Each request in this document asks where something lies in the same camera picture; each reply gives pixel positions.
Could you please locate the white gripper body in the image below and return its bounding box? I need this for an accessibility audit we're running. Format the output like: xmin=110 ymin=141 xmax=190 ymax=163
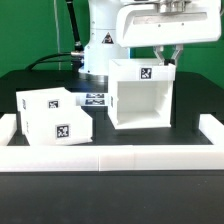
xmin=116 ymin=3 xmax=219 ymax=47

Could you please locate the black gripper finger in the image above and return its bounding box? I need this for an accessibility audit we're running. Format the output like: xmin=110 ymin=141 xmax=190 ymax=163
xmin=170 ymin=45 xmax=183 ymax=64
xmin=153 ymin=46 xmax=165 ymax=63

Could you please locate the white drawer cabinet box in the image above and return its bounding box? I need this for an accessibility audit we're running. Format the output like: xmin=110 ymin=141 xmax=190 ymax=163
xmin=108 ymin=59 xmax=176 ymax=129

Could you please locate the white front drawer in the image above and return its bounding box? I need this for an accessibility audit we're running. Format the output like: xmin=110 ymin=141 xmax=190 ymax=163
xmin=21 ymin=107 xmax=93 ymax=146

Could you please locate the white drawer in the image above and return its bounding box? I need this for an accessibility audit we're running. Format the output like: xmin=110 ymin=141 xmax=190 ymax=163
xmin=16 ymin=87 xmax=76 ymax=115
xmin=21 ymin=107 xmax=93 ymax=146

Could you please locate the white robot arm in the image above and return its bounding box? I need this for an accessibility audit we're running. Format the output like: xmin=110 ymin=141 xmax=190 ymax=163
xmin=79 ymin=0 xmax=222 ymax=81

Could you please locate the white rear drawer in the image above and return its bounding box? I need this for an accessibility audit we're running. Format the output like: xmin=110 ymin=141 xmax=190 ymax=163
xmin=16 ymin=87 xmax=76 ymax=115

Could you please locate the white marker sheet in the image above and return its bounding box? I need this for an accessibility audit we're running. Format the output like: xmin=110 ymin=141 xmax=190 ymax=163
xmin=75 ymin=93 xmax=108 ymax=107

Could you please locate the white U-shaped fence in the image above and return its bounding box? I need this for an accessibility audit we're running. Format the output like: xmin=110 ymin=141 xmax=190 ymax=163
xmin=0 ymin=114 xmax=224 ymax=172

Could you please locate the black cable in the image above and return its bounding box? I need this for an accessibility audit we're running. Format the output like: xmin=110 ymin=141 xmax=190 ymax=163
xmin=25 ymin=0 xmax=84 ymax=72

